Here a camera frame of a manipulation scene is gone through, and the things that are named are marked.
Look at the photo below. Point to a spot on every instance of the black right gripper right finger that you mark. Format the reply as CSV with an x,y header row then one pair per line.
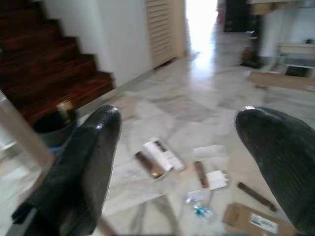
x,y
283,159

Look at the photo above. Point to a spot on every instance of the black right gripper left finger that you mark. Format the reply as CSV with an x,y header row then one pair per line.
x,y
78,172

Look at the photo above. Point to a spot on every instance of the long dark brown bar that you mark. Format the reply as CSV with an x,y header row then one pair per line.
x,y
257,196

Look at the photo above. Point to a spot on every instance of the dark grey bin blue band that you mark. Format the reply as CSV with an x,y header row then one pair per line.
x,y
54,132

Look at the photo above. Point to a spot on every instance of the beige bottle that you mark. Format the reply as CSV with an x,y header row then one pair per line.
x,y
64,109

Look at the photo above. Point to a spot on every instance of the small labelled cardboard box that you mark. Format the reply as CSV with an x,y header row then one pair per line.
x,y
256,221

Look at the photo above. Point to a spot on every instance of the white tag card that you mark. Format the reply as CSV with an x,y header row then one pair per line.
x,y
217,180

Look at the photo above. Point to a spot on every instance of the shiny brown packet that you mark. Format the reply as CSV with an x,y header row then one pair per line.
x,y
150,167

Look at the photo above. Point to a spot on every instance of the long cardboard box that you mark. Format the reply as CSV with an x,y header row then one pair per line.
x,y
280,81

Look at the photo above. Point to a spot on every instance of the short brown bar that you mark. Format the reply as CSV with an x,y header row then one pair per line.
x,y
201,174

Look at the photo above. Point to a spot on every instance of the white framed tablet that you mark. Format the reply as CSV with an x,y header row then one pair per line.
x,y
297,70

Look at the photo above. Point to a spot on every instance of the clear plastic wrapper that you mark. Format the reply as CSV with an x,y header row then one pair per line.
x,y
198,204

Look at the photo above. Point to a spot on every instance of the dark wooden staircase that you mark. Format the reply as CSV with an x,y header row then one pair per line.
x,y
49,61

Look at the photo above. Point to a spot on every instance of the black upright vacuum cleaner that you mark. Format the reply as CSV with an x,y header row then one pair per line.
x,y
252,49

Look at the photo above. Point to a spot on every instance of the beige louvered door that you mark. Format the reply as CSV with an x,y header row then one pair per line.
x,y
165,32

